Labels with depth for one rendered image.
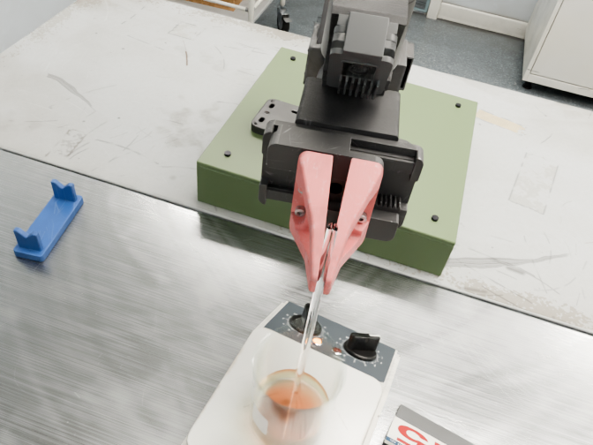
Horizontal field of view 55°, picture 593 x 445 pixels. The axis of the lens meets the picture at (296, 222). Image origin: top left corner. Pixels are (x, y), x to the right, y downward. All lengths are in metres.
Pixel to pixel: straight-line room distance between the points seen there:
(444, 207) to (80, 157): 0.47
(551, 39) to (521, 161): 1.99
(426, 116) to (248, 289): 0.36
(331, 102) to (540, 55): 2.55
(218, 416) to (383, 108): 0.26
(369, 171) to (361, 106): 0.06
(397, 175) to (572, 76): 2.60
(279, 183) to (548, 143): 0.64
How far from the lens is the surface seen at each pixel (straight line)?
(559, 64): 2.93
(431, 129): 0.80
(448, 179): 0.73
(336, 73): 0.35
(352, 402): 0.47
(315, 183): 0.33
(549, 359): 0.67
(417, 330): 0.63
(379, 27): 0.33
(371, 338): 0.53
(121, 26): 1.08
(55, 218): 0.71
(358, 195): 0.33
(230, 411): 0.46
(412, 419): 0.57
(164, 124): 0.84
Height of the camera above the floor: 1.40
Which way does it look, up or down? 46 degrees down
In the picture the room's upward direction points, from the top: 9 degrees clockwise
